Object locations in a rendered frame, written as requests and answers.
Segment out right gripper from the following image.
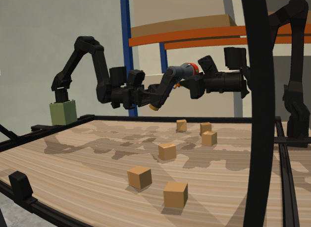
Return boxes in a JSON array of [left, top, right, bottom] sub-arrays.
[[179, 72, 226, 99]]

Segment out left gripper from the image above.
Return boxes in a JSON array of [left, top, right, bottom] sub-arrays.
[[121, 84, 162, 110]]

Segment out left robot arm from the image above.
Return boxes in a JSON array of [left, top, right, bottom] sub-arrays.
[[51, 36, 145, 109]]

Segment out tan wooden cube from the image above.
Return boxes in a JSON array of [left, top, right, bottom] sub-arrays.
[[163, 182, 188, 208], [202, 131, 217, 146], [127, 166, 152, 189], [176, 119, 187, 131], [200, 122, 211, 134], [158, 143, 176, 161]]

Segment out black hose nozzle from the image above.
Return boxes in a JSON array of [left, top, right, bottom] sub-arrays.
[[149, 63, 199, 111]]

